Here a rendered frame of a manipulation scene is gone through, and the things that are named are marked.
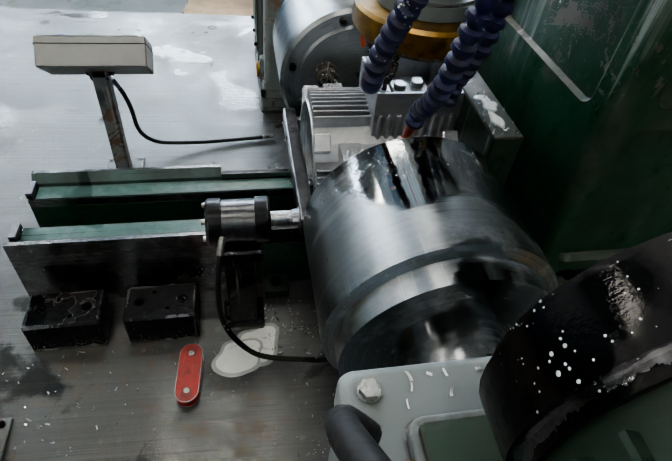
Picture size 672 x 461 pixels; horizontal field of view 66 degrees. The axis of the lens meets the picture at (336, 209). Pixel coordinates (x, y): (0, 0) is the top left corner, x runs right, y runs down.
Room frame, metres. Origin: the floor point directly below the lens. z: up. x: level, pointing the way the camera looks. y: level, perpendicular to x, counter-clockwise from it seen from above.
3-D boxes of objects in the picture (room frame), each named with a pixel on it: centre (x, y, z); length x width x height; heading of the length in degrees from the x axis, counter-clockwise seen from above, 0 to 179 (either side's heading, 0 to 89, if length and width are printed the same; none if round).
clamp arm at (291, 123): (0.58, 0.06, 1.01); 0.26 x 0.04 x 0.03; 14
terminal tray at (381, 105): (0.64, -0.08, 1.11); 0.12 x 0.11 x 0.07; 104
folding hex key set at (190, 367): (0.34, 0.18, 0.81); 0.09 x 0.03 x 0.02; 10
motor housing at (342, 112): (0.63, -0.04, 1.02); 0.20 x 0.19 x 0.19; 104
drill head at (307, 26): (0.93, 0.03, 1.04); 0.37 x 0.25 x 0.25; 14
